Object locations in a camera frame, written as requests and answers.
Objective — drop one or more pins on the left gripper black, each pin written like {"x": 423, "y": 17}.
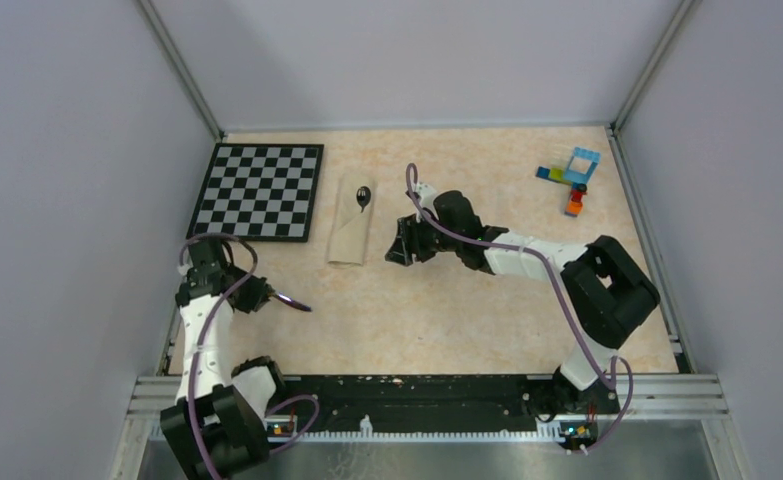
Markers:
{"x": 257, "y": 295}

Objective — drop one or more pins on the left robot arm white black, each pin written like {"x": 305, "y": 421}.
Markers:
{"x": 216, "y": 426}

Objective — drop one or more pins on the black spoon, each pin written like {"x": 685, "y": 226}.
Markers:
{"x": 363, "y": 197}

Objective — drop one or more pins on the white slotted cable duct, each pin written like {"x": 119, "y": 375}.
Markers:
{"x": 277, "y": 433}

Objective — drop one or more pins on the colourful toy brick structure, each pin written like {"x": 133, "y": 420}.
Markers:
{"x": 577, "y": 173}

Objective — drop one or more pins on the beige cloth napkin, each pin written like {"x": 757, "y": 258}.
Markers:
{"x": 347, "y": 245}

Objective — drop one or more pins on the black white checkerboard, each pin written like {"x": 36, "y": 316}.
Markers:
{"x": 259, "y": 192}

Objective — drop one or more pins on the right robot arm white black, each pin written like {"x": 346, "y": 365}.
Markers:
{"x": 605, "y": 295}

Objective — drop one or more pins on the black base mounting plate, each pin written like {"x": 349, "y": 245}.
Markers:
{"x": 441, "y": 405}

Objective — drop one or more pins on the iridescent rainbow knife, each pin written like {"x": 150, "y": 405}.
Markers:
{"x": 290, "y": 302}

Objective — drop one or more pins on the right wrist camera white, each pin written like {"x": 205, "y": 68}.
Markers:
{"x": 423, "y": 196}

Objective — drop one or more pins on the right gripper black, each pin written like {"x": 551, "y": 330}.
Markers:
{"x": 409, "y": 242}

